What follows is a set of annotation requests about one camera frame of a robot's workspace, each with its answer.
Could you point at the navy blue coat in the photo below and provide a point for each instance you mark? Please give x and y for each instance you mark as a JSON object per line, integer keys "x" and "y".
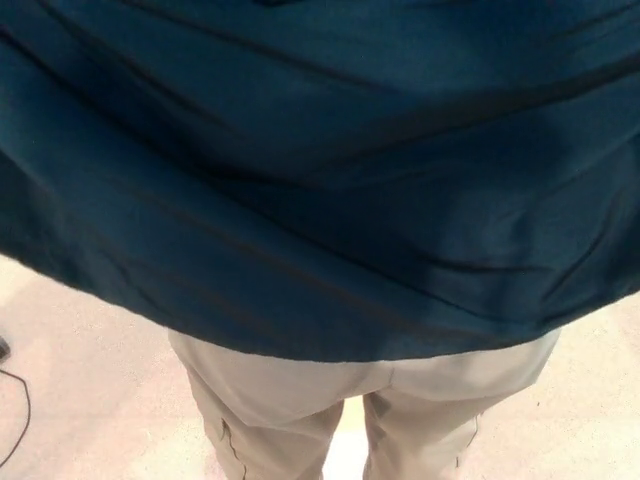
{"x": 320, "y": 175}

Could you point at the beige trousers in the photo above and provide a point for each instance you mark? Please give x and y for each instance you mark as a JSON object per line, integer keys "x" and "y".
{"x": 280, "y": 395}

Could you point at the small black floor object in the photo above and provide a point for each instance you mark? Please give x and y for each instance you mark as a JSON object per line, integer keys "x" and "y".
{"x": 3, "y": 347}

